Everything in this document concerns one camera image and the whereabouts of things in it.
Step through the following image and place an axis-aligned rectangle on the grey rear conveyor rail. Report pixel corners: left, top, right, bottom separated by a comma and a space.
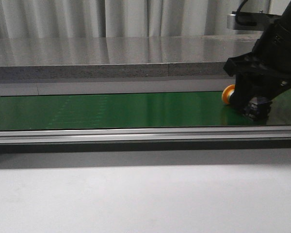
0, 75, 235, 96

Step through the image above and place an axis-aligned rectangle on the green conveyor belt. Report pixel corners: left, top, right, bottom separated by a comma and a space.
0, 90, 291, 131

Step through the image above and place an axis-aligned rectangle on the silver camera mount bracket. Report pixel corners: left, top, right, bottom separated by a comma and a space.
227, 11, 281, 31

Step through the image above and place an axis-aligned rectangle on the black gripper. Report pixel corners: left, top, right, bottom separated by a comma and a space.
224, 1, 291, 112

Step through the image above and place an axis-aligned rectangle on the black cable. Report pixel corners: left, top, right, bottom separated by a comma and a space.
235, 0, 249, 15

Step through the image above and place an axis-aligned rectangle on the yellow push button switch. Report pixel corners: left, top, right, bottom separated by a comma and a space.
222, 84, 272, 121

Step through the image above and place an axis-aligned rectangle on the white pleated curtain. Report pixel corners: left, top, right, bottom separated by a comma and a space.
0, 0, 291, 39

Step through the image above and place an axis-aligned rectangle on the aluminium front conveyor rail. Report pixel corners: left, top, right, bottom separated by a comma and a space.
0, 126, 291, 145

